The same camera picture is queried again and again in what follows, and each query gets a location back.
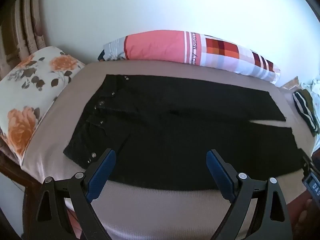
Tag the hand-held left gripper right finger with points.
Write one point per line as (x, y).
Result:
(221, 174)

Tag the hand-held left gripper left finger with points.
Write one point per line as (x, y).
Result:
(100, 175)

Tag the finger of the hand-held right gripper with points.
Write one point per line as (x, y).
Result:
(306, 162)

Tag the black pants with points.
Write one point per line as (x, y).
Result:
(180, 127)

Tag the person's right hand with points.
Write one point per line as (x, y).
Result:
(306, 215)

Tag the striped olive black cloth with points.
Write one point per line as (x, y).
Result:
(307, 110)

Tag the beige bed cover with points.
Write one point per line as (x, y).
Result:
(160, 210)

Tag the white crumpled cloth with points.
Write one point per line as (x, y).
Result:
(316, 86)

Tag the brown cardboard piece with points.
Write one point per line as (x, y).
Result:
(291, 84)

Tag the floral white pillow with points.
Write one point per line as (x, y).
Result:
(32, 92)

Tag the checked pink bolster pillow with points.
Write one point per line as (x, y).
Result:
(200, 48)

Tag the patterned brown curtain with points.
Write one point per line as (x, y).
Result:
(22, 30)

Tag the red-brown wooden bed frame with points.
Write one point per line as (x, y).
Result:
(15, 175)

